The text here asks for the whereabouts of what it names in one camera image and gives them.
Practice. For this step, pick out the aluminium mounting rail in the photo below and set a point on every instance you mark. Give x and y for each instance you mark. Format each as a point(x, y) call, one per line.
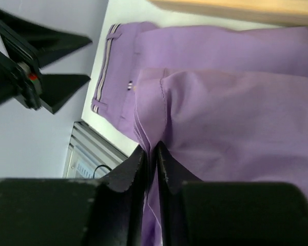
point(90, 155)

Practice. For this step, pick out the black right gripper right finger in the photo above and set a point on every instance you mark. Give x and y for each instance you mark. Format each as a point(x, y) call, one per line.
point(195, 212)

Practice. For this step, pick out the wooden clothes rack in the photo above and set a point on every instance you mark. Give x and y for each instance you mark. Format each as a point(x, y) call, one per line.
point(277, 12)

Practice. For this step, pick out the purple trousers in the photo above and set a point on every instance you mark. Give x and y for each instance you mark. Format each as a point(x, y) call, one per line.
point(230, 106)

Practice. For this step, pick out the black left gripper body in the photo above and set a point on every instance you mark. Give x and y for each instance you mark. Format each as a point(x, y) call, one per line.
point(20, 77)

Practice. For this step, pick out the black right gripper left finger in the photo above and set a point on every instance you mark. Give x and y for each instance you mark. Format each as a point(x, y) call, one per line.
point(104, 211)

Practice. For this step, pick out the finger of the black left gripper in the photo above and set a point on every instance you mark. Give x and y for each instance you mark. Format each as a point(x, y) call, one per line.
point(59, 88)
point(49, 45)

